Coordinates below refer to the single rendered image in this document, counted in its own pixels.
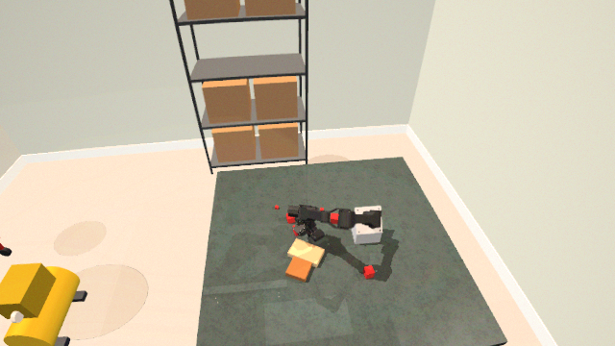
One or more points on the orange block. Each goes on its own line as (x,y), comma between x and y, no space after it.
(298,269)

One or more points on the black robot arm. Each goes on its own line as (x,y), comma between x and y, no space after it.
(347,219)

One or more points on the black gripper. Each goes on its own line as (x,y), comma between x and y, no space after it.
(313,232)

